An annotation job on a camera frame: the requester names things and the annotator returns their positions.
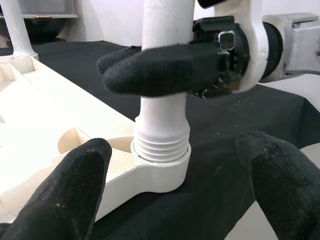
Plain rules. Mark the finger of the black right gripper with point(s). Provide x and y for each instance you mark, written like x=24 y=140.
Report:
x=160 y=72
x=117 y=56

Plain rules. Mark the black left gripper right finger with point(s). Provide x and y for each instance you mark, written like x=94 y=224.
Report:
x=287 y=190

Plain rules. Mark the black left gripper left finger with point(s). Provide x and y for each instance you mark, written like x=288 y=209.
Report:
x=62 y=195

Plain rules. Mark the white plastic table leg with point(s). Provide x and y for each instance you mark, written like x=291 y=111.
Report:
x=18 y=30
x=162 y=117

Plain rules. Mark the white plastic table top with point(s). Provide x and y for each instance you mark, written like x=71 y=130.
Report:
x=50 y=100

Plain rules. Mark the black tablecloth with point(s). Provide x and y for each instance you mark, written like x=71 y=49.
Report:
x=225 y=117

